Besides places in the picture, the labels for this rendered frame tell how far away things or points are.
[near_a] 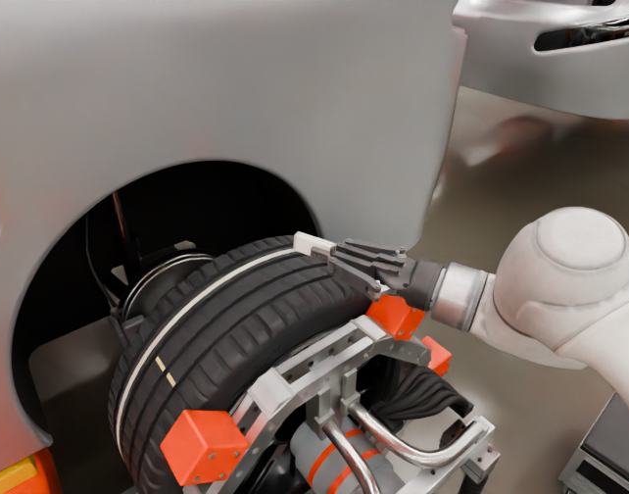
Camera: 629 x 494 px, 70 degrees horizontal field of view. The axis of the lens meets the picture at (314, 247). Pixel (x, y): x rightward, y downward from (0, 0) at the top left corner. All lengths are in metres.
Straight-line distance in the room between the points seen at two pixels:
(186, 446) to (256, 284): 0.28
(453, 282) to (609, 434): 1.28
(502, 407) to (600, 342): 1.71
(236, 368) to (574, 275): 0.49
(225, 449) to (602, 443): 1.36
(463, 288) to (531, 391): 1.69
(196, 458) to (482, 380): 1.73
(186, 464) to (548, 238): 0.53
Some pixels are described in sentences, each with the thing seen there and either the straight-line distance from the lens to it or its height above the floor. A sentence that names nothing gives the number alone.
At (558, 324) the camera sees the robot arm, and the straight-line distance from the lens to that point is 0.50.
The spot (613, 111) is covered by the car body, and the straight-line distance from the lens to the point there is 3.14.
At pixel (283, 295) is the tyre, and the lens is 0.78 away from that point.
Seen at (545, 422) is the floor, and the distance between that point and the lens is 2.22.
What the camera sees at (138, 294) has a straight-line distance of 1.17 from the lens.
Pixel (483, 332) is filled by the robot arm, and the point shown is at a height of 1.25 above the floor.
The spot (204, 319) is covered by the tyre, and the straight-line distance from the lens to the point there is 0.79.
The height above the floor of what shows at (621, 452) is 0.34.
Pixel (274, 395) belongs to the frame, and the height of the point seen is 1.12.
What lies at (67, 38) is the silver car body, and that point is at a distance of 0.81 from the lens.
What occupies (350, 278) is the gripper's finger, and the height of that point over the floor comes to 1.27.
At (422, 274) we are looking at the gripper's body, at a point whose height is 1.30.
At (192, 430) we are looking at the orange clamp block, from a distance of 0.69.
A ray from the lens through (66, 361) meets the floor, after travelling 2.49.
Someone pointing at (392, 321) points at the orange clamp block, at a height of 1.12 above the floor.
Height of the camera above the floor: 1.70
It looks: 37 degrees down
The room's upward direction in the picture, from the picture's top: straight up
